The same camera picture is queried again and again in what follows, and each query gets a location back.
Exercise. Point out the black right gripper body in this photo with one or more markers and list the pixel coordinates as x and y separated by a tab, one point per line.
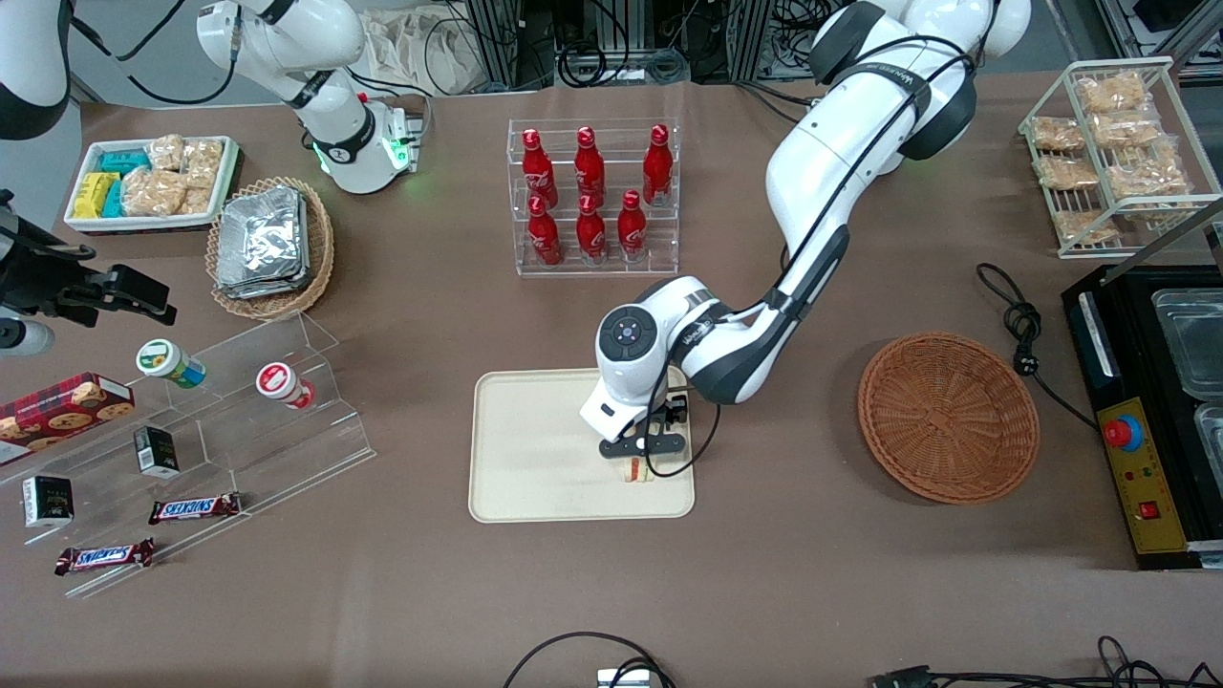
43	280

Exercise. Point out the triangular sandwich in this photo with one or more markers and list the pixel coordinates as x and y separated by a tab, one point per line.
641	470

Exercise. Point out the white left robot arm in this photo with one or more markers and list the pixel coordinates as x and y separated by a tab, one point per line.
831	162

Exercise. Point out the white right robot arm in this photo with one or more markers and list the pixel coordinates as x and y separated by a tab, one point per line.
349	143

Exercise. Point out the cream rectangular plastic tray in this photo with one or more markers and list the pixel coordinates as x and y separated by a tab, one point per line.
535	449

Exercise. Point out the oval light wicker basket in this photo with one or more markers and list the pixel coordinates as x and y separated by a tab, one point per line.
320	248

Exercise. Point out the round brown wicker basket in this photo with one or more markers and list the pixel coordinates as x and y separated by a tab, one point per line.
946	420

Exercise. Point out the green lid yogurt cup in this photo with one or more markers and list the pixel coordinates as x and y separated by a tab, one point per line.
162	360

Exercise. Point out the white rectangular snack bin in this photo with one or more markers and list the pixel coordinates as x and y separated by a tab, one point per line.
143	224

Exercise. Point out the teal snack pack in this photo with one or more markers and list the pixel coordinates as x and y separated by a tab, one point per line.
124	161
114	199

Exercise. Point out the yellow snack pack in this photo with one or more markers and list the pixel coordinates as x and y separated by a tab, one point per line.
94	194

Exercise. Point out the red cookie box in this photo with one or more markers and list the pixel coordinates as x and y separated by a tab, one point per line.
57	411

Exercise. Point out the clear bag of crackers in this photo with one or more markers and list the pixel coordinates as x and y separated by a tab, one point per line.
166	153
153	193
203	162
198	201

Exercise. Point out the stack of silver foil packs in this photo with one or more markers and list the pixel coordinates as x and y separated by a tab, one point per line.
260	244

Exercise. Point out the red lid yogurt cup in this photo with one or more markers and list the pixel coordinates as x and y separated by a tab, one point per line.
279	381

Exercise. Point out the small black carton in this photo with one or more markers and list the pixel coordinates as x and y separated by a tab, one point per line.
156	451
48	502

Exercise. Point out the clear acrylic stepped stand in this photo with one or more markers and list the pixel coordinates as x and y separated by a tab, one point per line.
268	449

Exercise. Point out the clear acrylic bottle rack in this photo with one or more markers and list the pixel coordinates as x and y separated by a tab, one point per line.
611	269

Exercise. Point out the snickers chocolate bar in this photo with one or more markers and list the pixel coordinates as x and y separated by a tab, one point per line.
194	508
105	556

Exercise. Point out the small white device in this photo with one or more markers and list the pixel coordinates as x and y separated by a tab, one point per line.
623	678

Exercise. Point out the red cola bottle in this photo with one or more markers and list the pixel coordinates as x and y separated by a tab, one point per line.
538	172
657	167
590	167
591	234
632	229
546	239

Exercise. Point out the beige crumpled cloth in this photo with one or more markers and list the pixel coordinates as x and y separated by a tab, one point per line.
411	57

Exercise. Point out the black machine with yellow panel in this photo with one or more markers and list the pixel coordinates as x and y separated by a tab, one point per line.
1142	478

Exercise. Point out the bagged bread snack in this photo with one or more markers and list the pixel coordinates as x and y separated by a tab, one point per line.
1127	129
1111	93
1147	177
1084	226
1067	172
1058	134

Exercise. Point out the large clear plastic container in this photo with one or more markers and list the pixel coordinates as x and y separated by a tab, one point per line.
1194	344

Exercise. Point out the small clear plastic container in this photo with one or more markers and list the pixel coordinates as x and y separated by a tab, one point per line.
1212	435

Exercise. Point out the grey metal bar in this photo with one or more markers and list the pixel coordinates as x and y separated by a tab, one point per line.
1170	229

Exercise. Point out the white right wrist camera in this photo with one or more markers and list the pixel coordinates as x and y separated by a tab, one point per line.
24	337

